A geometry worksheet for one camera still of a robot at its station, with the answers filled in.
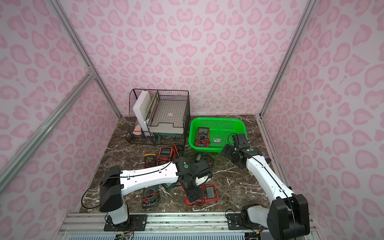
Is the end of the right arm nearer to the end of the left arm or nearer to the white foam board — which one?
the end of the left arm

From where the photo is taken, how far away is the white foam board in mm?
920

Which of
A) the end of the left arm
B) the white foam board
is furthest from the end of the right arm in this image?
the white foam board
